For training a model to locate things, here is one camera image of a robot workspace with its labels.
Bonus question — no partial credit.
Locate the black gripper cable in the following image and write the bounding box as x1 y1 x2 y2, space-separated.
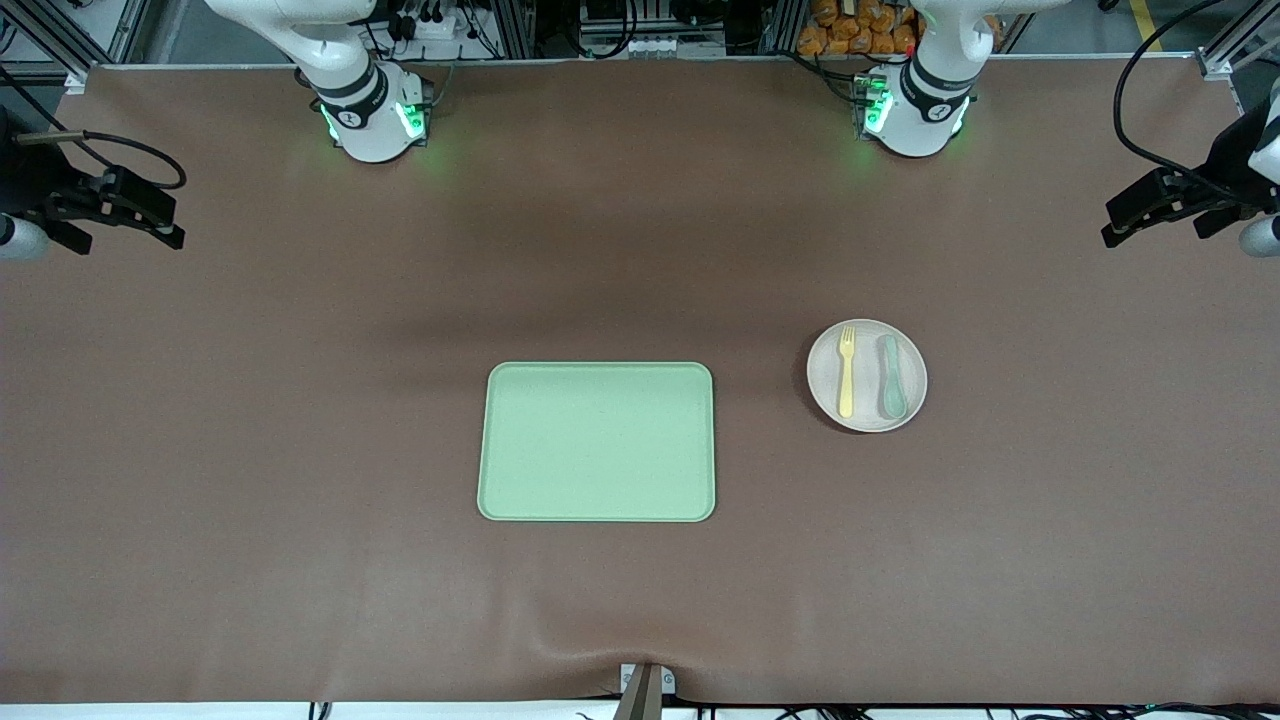
0 65 188 191
1113 0 1231 201

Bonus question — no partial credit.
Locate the yellow plastic fork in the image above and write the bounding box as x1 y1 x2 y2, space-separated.
837 326 857 419

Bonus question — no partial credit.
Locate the brown table mat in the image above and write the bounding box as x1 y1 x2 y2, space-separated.
0 57 1280 706

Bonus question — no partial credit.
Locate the aluminium frame profile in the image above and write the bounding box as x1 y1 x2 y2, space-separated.
0 0 151 93
1195 0 1280 81

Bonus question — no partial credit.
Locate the aluminium frame post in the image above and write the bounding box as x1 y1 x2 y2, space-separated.
762 0 809 56
495 0 538 59

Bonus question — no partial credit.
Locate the black electronics box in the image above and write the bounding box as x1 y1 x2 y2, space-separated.
580 0 761 56

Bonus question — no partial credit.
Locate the orange packaged snacks pile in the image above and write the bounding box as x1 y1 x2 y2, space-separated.
797 0 921 57

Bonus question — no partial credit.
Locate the round beige plate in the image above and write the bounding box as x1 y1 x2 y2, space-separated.
806 319 929 433

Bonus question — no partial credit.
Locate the green plastic spoon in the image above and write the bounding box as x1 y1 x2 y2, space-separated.
877 334 909 421

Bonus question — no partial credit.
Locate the metal bracket with post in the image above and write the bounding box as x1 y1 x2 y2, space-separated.
612 662 677 720

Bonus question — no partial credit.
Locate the light green rectangular tray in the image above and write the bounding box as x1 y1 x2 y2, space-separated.
477 361 717 523

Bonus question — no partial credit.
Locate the white power strip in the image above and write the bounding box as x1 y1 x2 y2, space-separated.
395 5 461 41

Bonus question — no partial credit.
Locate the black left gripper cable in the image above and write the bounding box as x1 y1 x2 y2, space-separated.
1113 0 1231 201

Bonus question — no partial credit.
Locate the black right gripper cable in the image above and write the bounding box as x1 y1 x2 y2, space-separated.
0 65 188 191

